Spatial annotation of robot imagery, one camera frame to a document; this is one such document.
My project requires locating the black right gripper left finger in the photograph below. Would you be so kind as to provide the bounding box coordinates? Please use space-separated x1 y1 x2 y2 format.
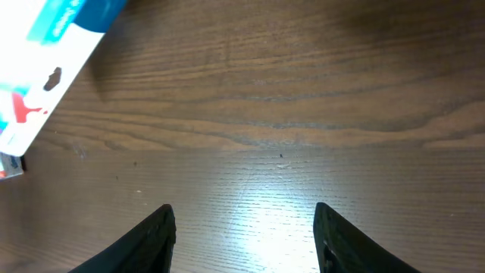
72 204 177 273

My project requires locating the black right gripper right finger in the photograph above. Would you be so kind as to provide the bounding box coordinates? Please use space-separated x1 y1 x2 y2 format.
313 202 418 273

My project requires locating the red dustpan brush package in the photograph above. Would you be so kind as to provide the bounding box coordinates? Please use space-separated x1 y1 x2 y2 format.
1 0 127 179

